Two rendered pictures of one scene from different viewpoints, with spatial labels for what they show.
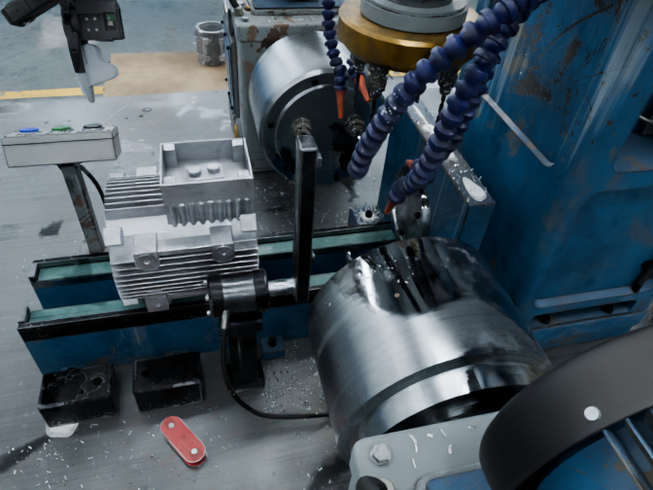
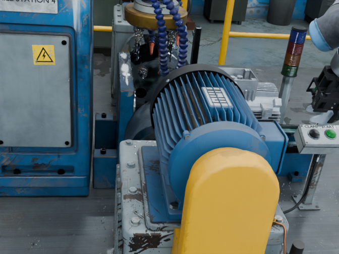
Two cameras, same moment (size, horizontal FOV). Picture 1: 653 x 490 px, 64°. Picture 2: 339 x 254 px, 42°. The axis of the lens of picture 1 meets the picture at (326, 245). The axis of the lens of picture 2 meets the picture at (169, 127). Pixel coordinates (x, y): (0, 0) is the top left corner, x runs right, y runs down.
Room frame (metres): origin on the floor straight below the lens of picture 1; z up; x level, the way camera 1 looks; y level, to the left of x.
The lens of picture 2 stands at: (1.90, 0.14, 1.65)
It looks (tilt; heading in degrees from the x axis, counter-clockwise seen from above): 29 degrees down; 187
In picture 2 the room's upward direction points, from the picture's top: 6 degrees clockwise
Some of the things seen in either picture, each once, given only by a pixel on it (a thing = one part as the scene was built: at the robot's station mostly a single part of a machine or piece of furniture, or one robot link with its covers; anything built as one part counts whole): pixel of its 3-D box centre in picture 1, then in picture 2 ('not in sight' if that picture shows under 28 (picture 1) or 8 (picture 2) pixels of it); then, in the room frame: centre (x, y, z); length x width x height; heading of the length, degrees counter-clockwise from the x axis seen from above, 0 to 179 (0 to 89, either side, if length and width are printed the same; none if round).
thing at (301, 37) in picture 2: not in sight; (297, 35); (0.21, 0.39, 1.19); 0.06 x 0.06 x 0.04
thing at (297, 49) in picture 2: not in sight; (295, 47); (0.21, 0.39, 1.14); 0.06 x 0.06 x 0.04
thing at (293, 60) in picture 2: not in sight; (292, 58); (0.21, 0.39, 1.10); 0.06 x 0.06 x 0.04
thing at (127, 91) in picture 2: (437, 225); (112, 119); (0.70, -0.19, 0.97); 0.30 x 0.11 x 0.34; 17
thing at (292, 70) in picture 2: not in sight; (290, 68); (0.21, 0.39, 1.05); 0.06 x 0.06 x 0.04
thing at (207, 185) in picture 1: (207, 181); (234, 84); (0.59, 0.18, 1.11); 0.12 x 0.11 x 0.07; 106
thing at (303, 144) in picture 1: (301, 228); (193, 63); (0.49, 0.03, 1.12); 0.04 x 0.03 x 0.26; 107
